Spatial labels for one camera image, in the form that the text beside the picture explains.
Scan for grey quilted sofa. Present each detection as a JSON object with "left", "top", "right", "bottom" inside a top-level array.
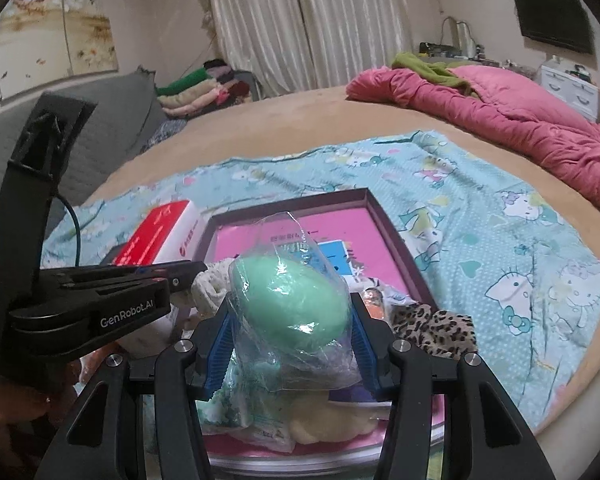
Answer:
[{"left": 0, "top": 67, "right": 181, "bottom": 281}]

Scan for white drawer cabinet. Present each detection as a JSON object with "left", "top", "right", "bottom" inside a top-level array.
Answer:
[{"left": 539, "top": 57, "right": 600, "bottom": 123}]

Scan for black wall television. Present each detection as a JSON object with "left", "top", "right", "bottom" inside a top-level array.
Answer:
[{"left": 511, "top": 0, "right": 595, "bottom": 56}]

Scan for stack of folded clothes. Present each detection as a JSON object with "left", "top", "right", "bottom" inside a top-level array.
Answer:
[{"left": 156, "top": 59, "right": 253, "bottom": 120}]

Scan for dark shallow box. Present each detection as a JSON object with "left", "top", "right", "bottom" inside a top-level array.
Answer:
[{"left": 177, "top": 187, "right": 448, "bottom": 468}]

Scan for cream plush with purple dress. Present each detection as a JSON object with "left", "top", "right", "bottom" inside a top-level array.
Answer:
[{"left": 285, "top": 385, "right": 386, "bottom": 446}]

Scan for floral patterned cloth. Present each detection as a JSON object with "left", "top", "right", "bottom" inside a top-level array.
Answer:
[{"left": 140, "top": 119, "right": 188, "bottom": 153}]

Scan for green cloth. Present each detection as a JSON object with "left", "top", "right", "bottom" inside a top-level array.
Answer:
[{"left": 391, "top": 51, "right": 476, "bottom": 95}]

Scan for black cable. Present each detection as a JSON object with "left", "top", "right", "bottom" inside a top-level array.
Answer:
[{"left": 55, "top": 192, "right": 83, "bottom": 267}]

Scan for bed with tan sheet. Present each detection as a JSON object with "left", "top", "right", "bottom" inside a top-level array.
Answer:
[{"left": 80, "top": 82, "right": 600, "bottom": 436}]

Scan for red and white tissue box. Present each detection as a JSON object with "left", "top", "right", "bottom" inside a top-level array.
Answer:
[{"left": 111, "top": 200, "right": 204, "bottom": 267}]

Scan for green egg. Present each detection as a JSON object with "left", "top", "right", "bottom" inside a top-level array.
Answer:
[{"left": 228, "top": 211, "right": 363, "bottom": 393}]

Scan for pink and blue book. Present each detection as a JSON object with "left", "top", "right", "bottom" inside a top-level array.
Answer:
[{"left": 202, "top": 207, "right": 443, "bottom": 461}]

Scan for wall painting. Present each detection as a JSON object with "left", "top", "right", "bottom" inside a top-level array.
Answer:
[{"left": 0, "top": 0, "right": 120, "bottom": 113}]

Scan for leopard print scrunchie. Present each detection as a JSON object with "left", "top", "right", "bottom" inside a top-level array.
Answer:
[{"left": 390, "top": 302, "right": 481, "bottom": 358}]

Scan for pink quilt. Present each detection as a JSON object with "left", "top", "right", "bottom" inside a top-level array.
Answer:
[{"left": 345, "top": 65, "right": 600, "bottom": 226}]

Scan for teal cartoon printed blanket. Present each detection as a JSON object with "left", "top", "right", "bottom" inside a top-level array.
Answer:
[{"left": 42, "top": 130, "right": 600, "bottom": 421}]

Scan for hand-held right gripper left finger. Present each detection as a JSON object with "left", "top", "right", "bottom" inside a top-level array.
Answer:
[{"left": 45, "top": 305, "right": 231, "bottom": 480}]

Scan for person's left hand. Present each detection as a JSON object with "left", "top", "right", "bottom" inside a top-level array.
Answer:
[{"left": 0, "top": 357, "right": 81, "bottom": 461}]

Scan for cream scrunchie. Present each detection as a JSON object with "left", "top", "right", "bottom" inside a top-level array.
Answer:
[{"left": 192, "top": 259, "right": 236, "bottom": 318}]

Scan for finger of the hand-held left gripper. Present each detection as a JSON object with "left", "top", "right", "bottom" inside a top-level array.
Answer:
[
  {"left": 40, "top": 260, "right": 209, "bottom": 287},
  {"left": 167, "top": 272, "right": 207, "bottom": 295}
]

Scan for small orange printed packet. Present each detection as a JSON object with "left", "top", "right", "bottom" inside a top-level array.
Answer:
[{"left": 362, "top": 287, "right": 387, "bottom": 318}]

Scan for white curtains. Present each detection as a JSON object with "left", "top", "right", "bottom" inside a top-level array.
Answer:
[{"left": 202, "top": 0, "right": 416, "bottom": 98}]

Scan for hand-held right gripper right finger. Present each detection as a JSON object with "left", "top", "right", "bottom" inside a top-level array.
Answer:
[{"left": 350, "top": 295, "right": 541, "bottom": 480}]

